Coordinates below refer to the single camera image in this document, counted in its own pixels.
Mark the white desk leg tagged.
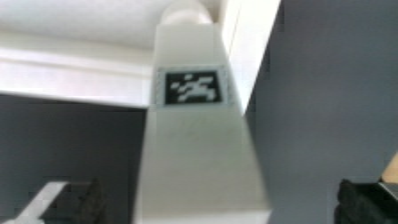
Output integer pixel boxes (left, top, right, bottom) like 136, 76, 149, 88
133, 9, 271, 224

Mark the white desk tabletop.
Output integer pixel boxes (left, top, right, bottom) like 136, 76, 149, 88
0, 0, 282, 108

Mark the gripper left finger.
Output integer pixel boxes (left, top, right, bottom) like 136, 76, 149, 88
10, 180, 106, 224

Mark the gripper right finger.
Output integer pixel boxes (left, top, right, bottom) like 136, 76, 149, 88
333, 179, 398, 224

